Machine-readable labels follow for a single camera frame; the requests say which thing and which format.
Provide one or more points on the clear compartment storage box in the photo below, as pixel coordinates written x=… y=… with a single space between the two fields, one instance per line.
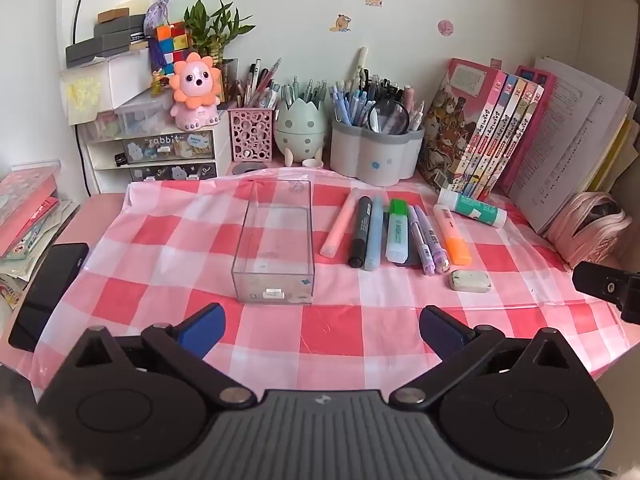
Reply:
x=135 y=115

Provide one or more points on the green and white glue stick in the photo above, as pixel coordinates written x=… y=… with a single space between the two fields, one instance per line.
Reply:
x=475 y=207

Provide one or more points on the green highlighter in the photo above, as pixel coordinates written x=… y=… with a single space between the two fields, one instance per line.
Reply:
x=397 y=240

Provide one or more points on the orange animal wall sticker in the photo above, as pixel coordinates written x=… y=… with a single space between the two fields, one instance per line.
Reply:
x=341 y=23

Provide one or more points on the grey white flower-shaped pen holder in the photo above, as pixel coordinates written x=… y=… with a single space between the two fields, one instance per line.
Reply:
x=370 y=155

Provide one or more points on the bunch of pens, pink holder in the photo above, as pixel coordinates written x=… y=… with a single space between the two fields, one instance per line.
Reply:
x=257 y=87

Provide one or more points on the purple pen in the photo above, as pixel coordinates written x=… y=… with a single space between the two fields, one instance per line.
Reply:
x=422 y=255
x=436 y=250

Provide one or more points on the pink lion toy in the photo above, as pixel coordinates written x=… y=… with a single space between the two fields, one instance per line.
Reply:
x=195 y=85

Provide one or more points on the pink marker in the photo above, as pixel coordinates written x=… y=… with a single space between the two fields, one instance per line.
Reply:
x=340 y=225

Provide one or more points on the colourful puzzle cube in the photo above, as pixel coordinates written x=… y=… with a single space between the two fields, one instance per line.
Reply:
x=170 y=45

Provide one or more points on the clear bag yellow print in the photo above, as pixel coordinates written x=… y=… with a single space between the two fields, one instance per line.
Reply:
x=82 y=97

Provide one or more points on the black smartphone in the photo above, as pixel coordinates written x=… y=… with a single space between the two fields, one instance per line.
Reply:
x=45 y=295

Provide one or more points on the pink book case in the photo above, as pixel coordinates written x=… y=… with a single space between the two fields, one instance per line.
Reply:
x=530 y=72

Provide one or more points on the yellow folder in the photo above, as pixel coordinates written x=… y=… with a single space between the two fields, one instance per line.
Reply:
x=622 y=160

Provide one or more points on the dark pencil lead case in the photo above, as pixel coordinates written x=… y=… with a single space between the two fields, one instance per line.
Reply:
x=412 y=263

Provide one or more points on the white box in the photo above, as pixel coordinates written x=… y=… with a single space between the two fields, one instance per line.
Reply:
x=125 y=75

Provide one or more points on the cartoon comic book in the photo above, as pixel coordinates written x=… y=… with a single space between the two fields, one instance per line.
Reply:
x=501 y=110
x=529 y=110
x=511 y=110
x=520 y=110
x=450 y=120

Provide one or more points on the low clear sticker drawer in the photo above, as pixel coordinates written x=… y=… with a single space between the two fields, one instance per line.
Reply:
x=172 y=172

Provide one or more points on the magnifying glass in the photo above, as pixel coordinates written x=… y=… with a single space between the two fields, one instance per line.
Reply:
x=390 y=115

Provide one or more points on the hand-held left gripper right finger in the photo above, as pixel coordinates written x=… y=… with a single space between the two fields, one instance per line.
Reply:
x=442 y=332

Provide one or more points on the tall clear sticker drawer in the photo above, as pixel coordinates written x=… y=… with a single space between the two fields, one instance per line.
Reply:
x=170 y=146

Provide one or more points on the green egg-shaped pen holder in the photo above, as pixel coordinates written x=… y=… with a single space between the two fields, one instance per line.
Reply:
x=300 y=130

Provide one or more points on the pink patterned box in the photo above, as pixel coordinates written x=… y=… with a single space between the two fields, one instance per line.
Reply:
x=25 y=187

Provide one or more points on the light blue marker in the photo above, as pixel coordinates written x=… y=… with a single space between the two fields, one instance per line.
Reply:
x=374 y=240

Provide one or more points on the purple tassel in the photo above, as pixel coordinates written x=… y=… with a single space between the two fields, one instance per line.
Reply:
x=154 y=52

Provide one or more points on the pink checkered tablecloth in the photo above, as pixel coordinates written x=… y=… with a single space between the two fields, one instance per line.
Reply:
x=165 y=260

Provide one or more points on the orange highlighter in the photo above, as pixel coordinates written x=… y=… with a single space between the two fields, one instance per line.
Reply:
x=457 y=247

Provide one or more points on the pink perforated pen holder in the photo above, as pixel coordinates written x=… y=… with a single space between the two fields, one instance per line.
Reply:
x=250 y=135

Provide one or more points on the stack of printed papers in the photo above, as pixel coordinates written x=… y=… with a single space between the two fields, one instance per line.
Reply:
x=565 y=150

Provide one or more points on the green bamboo plant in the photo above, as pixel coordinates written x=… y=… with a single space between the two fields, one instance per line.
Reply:
x=215 y=25

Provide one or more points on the dark grey box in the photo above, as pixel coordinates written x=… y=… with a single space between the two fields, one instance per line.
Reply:
x=120 y=27
x=92 y=52

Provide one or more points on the small colourful figurine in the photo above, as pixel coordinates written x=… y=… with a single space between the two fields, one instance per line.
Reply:
x=159 y=82

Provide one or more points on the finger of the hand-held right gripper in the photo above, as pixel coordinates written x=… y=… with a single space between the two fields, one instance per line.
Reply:
x=600 y=282

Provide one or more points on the pink round wall sticker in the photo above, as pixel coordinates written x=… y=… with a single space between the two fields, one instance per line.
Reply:
x=445 y=27

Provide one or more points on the black marker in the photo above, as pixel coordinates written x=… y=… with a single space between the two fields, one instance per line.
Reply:
x=360 y=235

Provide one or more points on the white eraser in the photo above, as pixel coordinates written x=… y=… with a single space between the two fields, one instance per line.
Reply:
x=470 y=281

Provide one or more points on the bunch of blue black pens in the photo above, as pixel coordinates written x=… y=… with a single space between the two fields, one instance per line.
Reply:
x=357 y=100

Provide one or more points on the lavender sachet bag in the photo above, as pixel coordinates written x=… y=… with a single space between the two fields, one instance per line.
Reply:
x=156 y=15

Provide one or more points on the cream board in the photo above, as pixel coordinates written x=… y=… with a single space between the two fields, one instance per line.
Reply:
x=140 y=5

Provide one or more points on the white desktop drawer organizer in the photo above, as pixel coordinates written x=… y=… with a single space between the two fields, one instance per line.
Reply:
x=100 y=155

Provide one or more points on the glass vase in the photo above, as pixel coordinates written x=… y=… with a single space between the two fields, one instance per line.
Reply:
x=230 y=80

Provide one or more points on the small tan box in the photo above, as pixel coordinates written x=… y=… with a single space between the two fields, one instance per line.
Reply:
x=114 y=15

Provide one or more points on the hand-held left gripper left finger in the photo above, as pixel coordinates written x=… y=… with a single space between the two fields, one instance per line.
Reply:
x=200 y=331

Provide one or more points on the pile of paper packets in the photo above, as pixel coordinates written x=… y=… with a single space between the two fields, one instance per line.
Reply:
x=20 y=270

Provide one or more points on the bunch of green pens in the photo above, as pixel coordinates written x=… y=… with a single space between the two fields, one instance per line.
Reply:
x=310 y=92

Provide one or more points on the clear plastic organizer box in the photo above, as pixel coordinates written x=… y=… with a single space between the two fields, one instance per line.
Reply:
x=272 y=260

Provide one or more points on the grey round coaster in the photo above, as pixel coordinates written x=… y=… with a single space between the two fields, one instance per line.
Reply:
x=249 y=168

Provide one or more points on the pink flat book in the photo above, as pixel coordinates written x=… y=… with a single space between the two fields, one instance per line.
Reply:
x=30 y=225

